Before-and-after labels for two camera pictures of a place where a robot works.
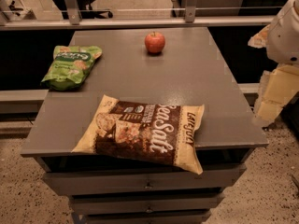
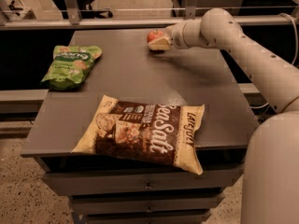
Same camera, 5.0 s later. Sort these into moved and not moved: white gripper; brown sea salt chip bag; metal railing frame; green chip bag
Moved: white gripper
Not moved: green chip bag; brown sea salt chip bag; metal railing frame
